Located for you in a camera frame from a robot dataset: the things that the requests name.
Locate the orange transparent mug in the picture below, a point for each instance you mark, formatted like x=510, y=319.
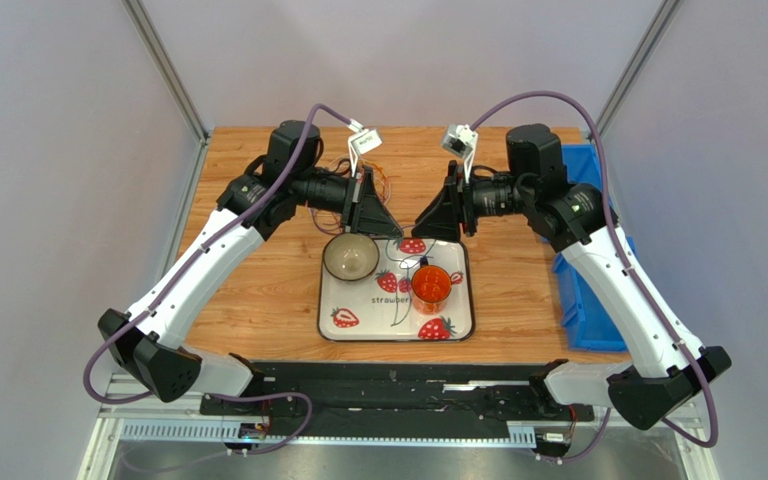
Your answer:
x=431, y=288

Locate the blue plastic bin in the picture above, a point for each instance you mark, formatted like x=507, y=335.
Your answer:
x=587, y=325
x=580, y=166

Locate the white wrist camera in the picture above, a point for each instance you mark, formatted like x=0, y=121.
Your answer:
x=461, y=141
x=362, y=140

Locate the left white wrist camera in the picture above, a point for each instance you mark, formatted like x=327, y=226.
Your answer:
x=362, y=140

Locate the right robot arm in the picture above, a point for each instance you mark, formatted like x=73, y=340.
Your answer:
x=669, y=365

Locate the far blue plastic bin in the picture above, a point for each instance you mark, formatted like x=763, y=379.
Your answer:
x=580, y=166

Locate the near blue plastic bin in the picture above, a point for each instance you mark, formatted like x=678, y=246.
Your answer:
x=587, y=325

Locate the beige ceramic bowl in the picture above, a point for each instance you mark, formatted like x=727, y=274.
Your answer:
x=351, y=257

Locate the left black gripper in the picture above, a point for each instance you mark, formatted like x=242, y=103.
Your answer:
x=367, y=215

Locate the aluminium frame rail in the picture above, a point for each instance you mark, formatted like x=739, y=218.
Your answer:
x=127, y=416

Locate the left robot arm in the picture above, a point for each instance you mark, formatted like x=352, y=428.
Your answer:
x=148, y=339

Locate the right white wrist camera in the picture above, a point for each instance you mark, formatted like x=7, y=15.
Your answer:
x=461, y=141

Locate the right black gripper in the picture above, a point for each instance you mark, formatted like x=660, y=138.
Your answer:
x=454, y=202

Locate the white strawberry tray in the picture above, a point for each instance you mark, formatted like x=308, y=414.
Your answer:
x=379, y=308

